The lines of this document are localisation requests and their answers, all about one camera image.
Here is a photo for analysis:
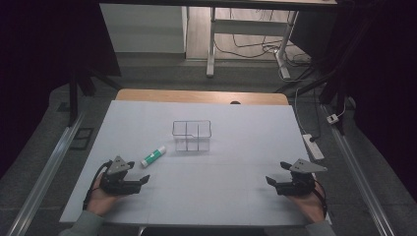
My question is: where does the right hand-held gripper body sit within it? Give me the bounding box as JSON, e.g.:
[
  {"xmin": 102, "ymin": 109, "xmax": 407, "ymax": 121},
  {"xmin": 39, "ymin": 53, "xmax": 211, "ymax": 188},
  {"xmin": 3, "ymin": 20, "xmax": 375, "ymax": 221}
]
[{"xmin": 275, "ymin": 158, "xmax": 328, "ymax": 198}]

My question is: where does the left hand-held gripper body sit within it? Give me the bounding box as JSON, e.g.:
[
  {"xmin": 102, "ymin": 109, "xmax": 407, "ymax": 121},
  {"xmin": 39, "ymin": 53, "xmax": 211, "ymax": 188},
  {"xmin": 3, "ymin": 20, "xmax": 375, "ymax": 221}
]
[{"xmin": 99, "ymin": 155, "xmax": 142, "ymax": 197}]

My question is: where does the green and white glue stick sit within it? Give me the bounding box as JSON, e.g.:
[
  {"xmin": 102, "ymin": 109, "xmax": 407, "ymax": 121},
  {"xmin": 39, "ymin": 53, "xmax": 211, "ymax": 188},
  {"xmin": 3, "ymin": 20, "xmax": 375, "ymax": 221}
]
[{"xmin": 140, "ymin": 145, "xmax": 167, "ymax": 168}]

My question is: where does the clear plastic organizer box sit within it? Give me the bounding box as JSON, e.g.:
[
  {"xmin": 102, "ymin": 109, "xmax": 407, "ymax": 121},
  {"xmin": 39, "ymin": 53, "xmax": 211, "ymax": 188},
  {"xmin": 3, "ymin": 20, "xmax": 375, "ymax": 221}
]
[{"xmin": 171, "ymin": 119, "xmax": 212, "ymax": 152}]

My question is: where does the person's left hand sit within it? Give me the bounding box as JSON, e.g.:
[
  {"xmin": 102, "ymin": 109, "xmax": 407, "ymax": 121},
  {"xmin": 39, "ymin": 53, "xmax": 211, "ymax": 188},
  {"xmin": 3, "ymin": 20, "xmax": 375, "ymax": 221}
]
[{"xmin": 86, "ymin": 185, "xmax": 123, "ymax": 217}]

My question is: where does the person's right hand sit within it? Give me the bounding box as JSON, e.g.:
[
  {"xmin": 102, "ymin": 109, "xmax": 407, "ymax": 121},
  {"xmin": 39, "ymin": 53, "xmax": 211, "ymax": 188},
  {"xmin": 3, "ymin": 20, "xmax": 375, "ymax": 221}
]
[{"xmin": 287, "ymin": 185, "xmax": 327, "ymax": 224}]

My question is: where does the white power strip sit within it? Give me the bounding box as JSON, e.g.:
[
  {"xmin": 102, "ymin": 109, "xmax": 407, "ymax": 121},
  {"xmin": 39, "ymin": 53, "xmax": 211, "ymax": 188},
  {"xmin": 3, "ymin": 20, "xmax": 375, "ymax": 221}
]
[{"xmin": 301, "ymin": 133, "xmax": 326, "ymax": 161}]

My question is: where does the white table cover sheet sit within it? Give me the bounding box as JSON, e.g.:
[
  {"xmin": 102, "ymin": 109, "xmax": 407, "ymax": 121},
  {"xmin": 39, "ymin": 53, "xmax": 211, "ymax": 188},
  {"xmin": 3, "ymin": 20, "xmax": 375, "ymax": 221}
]
[{"xmin": 59, "ymin": 99, "xmax": 332, "ymax": 228}]

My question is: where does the black floor socket plate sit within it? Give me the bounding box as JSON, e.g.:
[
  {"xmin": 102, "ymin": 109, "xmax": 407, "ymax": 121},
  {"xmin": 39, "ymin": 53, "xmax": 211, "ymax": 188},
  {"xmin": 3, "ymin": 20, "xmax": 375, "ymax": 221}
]
[{"xmin": 70, "ymin": 127, "xmax": 94, "ymax": 151}]

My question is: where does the black metal stand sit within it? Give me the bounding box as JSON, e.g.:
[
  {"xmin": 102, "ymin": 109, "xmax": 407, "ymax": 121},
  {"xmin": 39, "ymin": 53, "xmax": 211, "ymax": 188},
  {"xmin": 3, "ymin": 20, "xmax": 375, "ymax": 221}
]
[
  {"xmin": 66, "ymin": 63, "xmax": 123, "ymax": 128},
  {"xmin": 274, "ymin": 19, "xmax": 357, "ymax": 136}
]

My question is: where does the white cabinet panel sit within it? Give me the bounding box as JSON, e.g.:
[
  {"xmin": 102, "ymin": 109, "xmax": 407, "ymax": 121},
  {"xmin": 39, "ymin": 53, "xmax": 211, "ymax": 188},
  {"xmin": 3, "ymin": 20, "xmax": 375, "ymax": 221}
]
[{"xmin": 99, "ymin": 3, "xmax": 189, "ymax": 55}]

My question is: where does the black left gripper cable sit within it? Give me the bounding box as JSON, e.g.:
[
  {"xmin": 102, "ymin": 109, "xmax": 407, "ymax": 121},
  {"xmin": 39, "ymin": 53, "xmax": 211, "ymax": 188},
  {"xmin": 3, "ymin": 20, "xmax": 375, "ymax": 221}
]
[{"xmin": 82, "ymin": 159, "xmax": 113, "ymax": 211}]

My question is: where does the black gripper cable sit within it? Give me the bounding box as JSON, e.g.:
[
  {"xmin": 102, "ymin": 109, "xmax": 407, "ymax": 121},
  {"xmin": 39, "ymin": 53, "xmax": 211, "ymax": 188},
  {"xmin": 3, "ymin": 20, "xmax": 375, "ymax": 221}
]
[
  {"xmin": 82, "ymin": 159, "xmax": 113, "ymax": 211},
  {"xmin": 311, "ymin": 179, "xmax": 328, "ymax": 218}
]

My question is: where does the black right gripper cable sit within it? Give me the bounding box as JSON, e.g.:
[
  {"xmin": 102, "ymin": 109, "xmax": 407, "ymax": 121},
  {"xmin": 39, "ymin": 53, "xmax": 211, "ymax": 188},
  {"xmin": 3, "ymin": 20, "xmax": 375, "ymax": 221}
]
[{"xmin": 311, "ymin": 179, "xmax": 328, "ymax": 218}]

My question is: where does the white power strip cable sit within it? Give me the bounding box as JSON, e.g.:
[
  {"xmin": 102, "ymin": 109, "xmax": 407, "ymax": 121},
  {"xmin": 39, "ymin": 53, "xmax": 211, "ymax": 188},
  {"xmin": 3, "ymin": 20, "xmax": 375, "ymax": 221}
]
[{"xmin": 293, "ymin": 86, "xmax": 308, "ymax": 136}]

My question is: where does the aluminium rail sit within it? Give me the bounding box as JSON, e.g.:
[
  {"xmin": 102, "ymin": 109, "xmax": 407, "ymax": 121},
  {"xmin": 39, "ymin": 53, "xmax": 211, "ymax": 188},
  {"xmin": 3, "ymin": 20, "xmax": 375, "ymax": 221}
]
[
  {"xmin": 322, "ymin": 103, "xmax": 396, "ymax": 236},
  {"xmin": 5, "ymin": 111, "xmax": 86, "ymax": 236}
]

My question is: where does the black floor cable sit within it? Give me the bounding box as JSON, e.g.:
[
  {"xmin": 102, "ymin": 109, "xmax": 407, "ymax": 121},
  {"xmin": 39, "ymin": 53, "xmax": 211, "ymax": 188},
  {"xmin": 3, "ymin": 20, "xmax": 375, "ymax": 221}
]
[{"xmin": 214, "ymin": 9, "xmax": 313, "ymax": 67}]

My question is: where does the white desk frame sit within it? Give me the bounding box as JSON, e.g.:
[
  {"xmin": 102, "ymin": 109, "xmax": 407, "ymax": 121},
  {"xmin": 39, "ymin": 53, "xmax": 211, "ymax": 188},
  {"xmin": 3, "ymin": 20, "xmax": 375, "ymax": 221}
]
[{"xmin": 206, "ymin": 6, "xmax": 300, "ymax": 81}]

